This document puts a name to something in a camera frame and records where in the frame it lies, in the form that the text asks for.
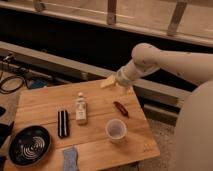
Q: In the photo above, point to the black object at left edge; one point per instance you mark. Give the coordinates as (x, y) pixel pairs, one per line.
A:
(5, 130)

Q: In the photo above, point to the blue object on floor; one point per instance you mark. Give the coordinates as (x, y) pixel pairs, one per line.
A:
(38, 83)

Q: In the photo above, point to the small white glue bottle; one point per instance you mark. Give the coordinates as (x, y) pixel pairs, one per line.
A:
(81, 109)

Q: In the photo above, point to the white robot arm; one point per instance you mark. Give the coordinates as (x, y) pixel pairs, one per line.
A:
(193, 133)

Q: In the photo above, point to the black patterned plate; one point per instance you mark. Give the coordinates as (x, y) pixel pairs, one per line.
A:
(29, 146)

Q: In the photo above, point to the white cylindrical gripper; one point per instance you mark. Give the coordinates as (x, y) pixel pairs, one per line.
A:
(125, 76)

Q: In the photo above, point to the black white striped eraser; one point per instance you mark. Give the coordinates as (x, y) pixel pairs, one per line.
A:
(63, 124)

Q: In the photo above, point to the blue grey sponge cloth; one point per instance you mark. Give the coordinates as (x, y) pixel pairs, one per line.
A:
(70, 159)

